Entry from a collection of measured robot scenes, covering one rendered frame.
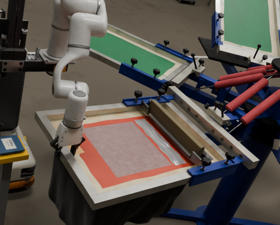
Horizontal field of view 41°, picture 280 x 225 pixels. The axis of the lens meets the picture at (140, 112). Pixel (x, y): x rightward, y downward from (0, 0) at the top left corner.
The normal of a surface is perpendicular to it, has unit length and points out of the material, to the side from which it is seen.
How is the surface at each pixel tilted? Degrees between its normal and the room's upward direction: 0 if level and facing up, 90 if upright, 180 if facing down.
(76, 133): 91
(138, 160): 0
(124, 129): 0
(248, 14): 32
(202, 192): 0
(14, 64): 90
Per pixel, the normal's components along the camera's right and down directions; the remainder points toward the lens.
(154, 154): 0.28, -0.82
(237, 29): 0.27, -0.41
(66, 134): 0.43, 0.55
